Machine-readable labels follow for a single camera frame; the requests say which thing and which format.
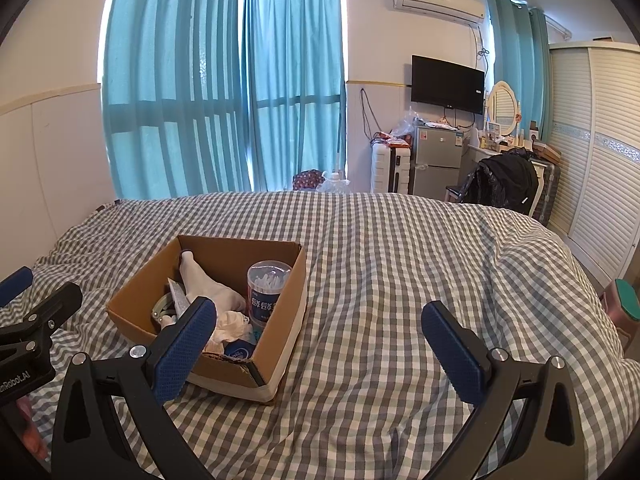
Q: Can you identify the black wall television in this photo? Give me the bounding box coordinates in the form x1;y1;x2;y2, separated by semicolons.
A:
411;55;486;116

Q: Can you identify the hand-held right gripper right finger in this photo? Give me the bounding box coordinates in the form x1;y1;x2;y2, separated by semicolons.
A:
421;301;587;480

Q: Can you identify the pink floral printed cloth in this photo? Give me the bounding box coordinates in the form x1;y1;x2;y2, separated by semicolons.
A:
16;395;51;461

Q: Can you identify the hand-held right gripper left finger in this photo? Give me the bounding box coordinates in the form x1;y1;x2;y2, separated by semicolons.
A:
51;296;218;480

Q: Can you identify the white plastic bottle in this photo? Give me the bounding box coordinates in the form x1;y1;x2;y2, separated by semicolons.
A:
317;170;351;193

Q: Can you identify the silver small fridge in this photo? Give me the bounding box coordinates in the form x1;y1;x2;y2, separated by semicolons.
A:
410;125;463;196

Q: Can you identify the dark chair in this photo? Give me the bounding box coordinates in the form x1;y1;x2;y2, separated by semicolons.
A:
445;167;476;203

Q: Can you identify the white cloth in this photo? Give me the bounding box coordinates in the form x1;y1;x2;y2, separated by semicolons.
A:
202;310;256;353

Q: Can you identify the black jacket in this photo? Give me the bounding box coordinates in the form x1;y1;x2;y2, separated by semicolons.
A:
462;152;540;217

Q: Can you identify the dark floral bag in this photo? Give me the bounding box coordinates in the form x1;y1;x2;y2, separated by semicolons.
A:
292;169;326;192

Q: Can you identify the blue white tissue pack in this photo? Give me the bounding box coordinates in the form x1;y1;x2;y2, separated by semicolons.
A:
222;337;258;361

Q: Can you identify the brown cardboard box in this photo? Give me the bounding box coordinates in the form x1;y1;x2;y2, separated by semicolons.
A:
106;234;308;407

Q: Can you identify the silver suitcase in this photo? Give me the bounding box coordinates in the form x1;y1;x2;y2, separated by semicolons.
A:
532;160;562;226

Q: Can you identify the oval white vanity mirror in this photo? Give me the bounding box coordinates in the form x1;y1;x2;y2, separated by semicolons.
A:
487;81;522;136

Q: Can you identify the wide blue curtain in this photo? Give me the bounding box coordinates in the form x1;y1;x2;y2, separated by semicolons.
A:
101;0;251;201

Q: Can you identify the grey white sock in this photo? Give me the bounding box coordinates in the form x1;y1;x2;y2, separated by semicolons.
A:
179;250;247;313

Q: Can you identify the clear plastic bag on fridge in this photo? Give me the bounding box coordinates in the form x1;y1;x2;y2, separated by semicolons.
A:
392;107;426;138

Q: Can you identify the green tape roll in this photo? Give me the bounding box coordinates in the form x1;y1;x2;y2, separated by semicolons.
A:
151;294;181;331

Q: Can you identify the white suitcase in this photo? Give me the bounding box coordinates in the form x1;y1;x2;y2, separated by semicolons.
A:
370;144;396;193

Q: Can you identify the narrow blue curtain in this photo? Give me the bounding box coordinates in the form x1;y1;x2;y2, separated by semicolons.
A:
487;0;553;146

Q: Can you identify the white air conditioner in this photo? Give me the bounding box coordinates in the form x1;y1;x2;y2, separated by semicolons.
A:
392;0;486;24

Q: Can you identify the small white packet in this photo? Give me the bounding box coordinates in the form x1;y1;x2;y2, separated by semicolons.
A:
167;279;193;317

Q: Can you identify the dark wall cable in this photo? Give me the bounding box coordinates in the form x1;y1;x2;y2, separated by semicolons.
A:
360;87;381;141

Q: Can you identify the grey white checked blanket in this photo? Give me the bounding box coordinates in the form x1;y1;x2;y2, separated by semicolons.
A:
0;191;633;480

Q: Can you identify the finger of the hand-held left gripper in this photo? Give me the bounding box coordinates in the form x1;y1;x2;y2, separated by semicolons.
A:
0;281;83;363
0;266;34;308

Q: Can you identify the white slatted wardrobe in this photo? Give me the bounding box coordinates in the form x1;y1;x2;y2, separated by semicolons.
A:
547;40;640;281

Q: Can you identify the clear cotton swab jar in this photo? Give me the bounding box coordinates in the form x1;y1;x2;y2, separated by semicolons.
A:
247;260;292;328

